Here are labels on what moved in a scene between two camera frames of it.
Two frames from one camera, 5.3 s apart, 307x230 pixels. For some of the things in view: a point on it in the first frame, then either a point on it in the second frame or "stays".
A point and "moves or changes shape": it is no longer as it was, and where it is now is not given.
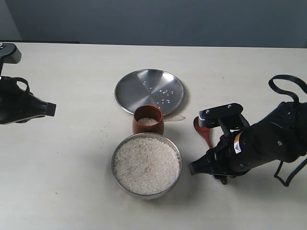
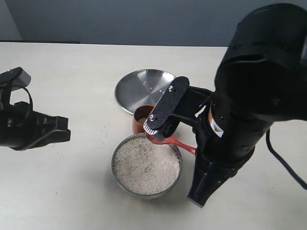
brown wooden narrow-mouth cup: [148, 118] stays
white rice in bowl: [147, 166] stays
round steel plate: [150, 86] stays
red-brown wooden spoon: [205, 131] moves or changes shape
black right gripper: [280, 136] → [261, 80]
